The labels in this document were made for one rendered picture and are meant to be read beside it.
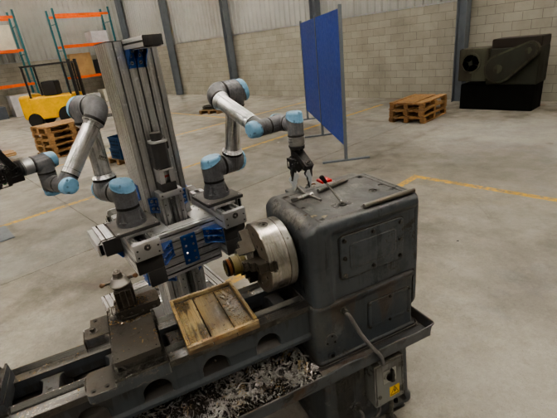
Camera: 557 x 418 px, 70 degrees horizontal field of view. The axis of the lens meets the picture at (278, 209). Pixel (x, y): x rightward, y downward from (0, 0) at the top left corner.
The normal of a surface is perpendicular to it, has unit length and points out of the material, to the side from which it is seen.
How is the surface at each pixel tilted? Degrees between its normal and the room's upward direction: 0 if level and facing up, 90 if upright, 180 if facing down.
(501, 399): 0
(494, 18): 90
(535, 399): 0
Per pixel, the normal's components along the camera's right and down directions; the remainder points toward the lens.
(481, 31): -0.72, 0.34
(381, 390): 0.43, 0.26
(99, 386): -0.11, -0.92
